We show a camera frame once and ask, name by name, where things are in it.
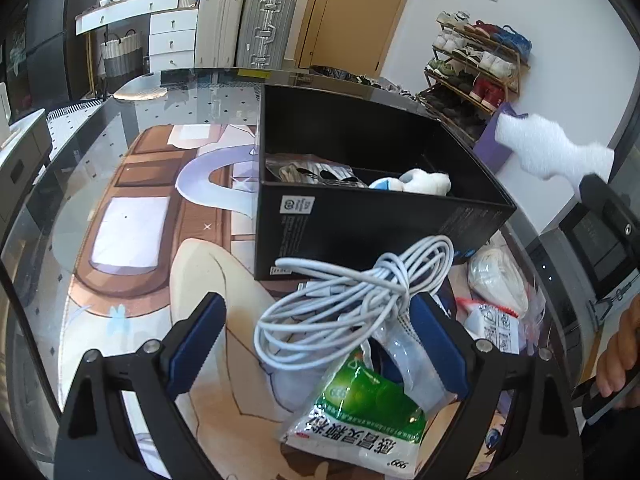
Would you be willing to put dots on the adidas bag with laces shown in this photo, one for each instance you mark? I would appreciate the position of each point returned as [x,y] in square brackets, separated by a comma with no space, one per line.
[311,170]

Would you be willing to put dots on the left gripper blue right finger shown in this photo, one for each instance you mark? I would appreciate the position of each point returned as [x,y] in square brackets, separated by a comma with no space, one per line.
[447,344]

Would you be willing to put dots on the black cardboard box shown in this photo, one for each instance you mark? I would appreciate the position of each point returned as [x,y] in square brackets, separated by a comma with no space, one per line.
[353,226]

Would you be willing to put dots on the green white medicine packet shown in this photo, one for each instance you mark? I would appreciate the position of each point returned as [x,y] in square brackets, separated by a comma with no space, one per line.
[359,417]

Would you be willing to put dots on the wooden door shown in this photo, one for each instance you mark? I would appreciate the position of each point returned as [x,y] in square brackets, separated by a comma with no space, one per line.
[351,35]

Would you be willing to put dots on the person's right hand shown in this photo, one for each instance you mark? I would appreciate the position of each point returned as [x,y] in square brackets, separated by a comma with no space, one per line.
[621,353]

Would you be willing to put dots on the purple bag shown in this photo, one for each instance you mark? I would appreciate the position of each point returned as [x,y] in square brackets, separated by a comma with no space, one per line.
[487,149]

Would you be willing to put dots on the black refrigerator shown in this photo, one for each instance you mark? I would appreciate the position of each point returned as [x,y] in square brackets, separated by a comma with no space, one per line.
[55,55]

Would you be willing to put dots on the woven laundry basket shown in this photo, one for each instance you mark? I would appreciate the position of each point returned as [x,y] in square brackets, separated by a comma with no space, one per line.
[122,55]

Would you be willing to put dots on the grey side cabinet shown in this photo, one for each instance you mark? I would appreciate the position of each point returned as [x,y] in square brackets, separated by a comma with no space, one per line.
[23,154]

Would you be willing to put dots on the shoe rack with shoes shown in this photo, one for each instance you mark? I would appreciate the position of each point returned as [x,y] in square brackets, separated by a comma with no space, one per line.
[476,68]

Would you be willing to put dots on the white packet with red edges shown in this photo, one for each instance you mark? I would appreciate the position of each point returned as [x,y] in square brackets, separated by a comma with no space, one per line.
[483,320]

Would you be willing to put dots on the silver suitcase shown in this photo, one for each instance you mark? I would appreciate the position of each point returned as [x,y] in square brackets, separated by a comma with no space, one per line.
[264,30]

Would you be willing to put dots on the anime printed desk mat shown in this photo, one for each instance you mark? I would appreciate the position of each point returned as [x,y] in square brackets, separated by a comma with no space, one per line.
[178,220]

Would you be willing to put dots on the silver foil packet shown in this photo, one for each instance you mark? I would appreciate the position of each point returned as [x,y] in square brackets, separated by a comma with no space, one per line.
[419,379]

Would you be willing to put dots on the white and blue plush toy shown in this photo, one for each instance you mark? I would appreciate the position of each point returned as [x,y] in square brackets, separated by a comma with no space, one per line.
[415,181]

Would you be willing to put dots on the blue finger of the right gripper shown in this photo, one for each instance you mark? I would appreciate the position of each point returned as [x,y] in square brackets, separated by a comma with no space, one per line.
[600,199]

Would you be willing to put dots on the white dresser with drawers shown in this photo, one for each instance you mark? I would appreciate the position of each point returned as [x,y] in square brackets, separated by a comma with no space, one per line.
[172,28]

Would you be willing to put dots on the white suitcase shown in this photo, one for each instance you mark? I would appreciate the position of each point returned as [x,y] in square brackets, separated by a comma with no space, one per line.
[217,32]

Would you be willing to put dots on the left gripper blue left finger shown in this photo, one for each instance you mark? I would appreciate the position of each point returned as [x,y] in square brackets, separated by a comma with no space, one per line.
[188,343]

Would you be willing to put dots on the black trash bin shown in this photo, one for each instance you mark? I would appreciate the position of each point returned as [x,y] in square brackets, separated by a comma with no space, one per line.
[331,72]

